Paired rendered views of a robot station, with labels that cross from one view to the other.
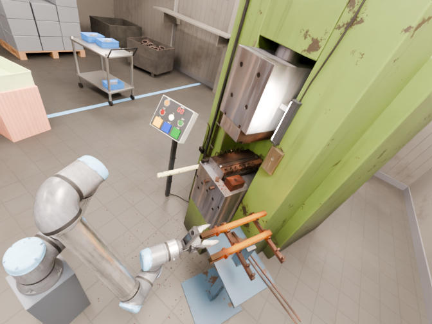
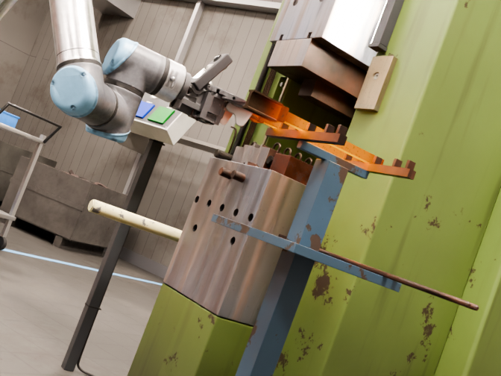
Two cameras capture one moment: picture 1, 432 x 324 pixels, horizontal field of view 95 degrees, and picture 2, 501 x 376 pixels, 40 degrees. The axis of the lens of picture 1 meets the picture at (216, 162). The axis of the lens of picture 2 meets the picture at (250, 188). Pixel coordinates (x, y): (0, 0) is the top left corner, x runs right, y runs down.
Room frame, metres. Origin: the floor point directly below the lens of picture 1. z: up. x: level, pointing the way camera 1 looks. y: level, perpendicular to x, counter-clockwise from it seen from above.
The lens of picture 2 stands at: (-1.00, -0.50, 0.72)
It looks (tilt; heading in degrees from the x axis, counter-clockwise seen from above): 4 degrees up; 12
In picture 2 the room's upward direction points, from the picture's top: 21 degrees clockwise
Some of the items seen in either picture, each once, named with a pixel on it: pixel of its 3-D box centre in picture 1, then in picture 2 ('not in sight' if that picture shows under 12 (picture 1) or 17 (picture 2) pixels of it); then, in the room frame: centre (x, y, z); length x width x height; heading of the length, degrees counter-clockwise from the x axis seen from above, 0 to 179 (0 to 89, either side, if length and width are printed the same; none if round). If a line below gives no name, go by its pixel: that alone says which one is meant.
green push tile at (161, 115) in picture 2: (175, 133); (161, 116); (1.35, 0.39, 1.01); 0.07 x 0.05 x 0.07; 69
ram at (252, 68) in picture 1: (271, 94); (367, 12); (1.27, -0.19, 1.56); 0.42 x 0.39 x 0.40; 134
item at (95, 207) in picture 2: (180, 170); (146, 224); (1.34, 0.29, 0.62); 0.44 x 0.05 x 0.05; 134
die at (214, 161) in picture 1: (236, 162); (297, 177); (1.30, -0.16, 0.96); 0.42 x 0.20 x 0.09; 134
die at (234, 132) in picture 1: (252, 125); (334, 79); (1.30, -0.16, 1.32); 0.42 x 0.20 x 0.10; 134
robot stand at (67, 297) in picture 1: (56, 293); not in sight; (0.28, 0.69, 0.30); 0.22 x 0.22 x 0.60; 66
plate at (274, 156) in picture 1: (272, 160); (375, 83); (1.02, -0.32, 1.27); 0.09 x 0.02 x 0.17; 44
